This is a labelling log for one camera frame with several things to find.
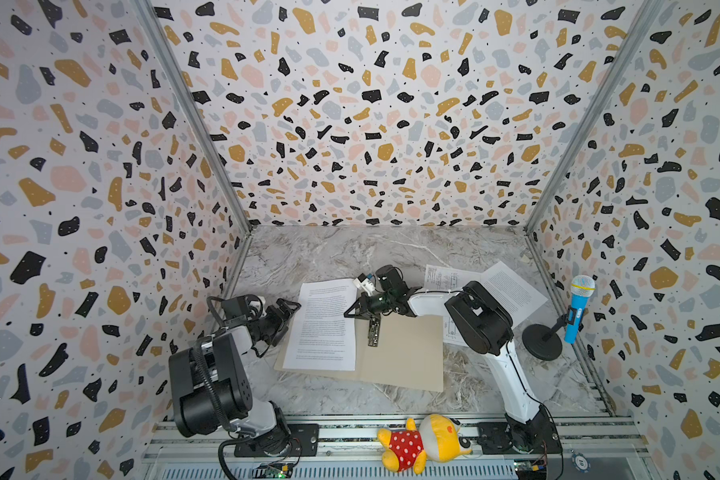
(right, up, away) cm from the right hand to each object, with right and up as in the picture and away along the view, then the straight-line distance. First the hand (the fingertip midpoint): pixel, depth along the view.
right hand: (340, 312), depth 91 cm
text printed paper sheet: (-6, -8, +2) cm, 10 cm away
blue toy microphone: (+62, +10, -18) cm, 65 cm away
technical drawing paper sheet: (+35, +9, +16) cm, 40 cm away
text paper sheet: (+60, +3, +13) cm, 61 cm away
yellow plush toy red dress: (+25, -24, -23) cm, 42 cm away
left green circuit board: (-13, -33, -21) cm, 41 cm away
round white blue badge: (+60, -32, -19) cm, 71 cm away
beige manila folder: (+21, -12, -3) cm, 24 cm away
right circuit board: (+48, -34, -19) cm, 62 cm away
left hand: (-14, 0, -1) cm, 14 cm away
